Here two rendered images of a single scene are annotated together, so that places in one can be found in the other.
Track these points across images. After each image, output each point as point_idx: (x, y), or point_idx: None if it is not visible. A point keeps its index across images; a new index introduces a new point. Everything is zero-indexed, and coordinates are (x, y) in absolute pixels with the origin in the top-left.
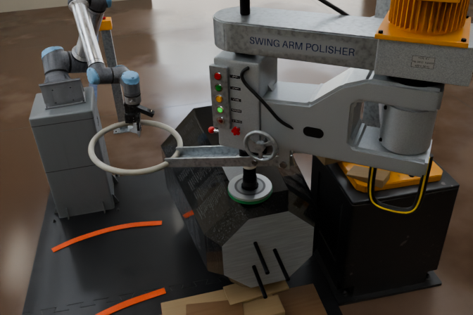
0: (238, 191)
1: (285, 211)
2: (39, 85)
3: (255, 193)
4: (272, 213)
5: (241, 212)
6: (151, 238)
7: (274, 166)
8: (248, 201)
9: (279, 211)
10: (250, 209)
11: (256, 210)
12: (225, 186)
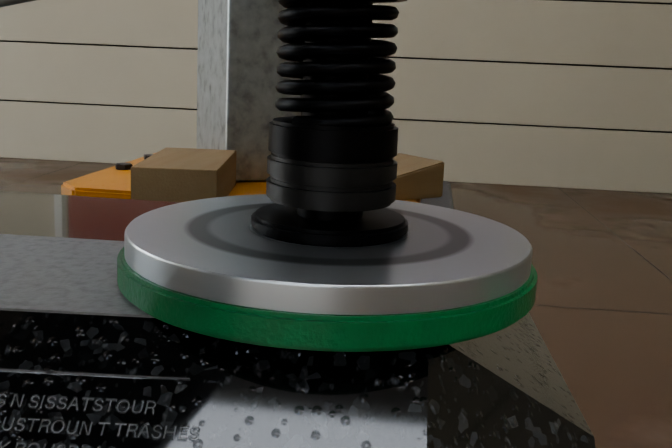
0: (377, 263)
1: (528, 315)
2: None
3: (454, 232)
4: (542, 345)
5: (522, 431)
6: None
7: (146, 203)
8: (526, 278)
9: (533, 327)
10: (515, 366)
11: (525, 361)
12: (88, 382)
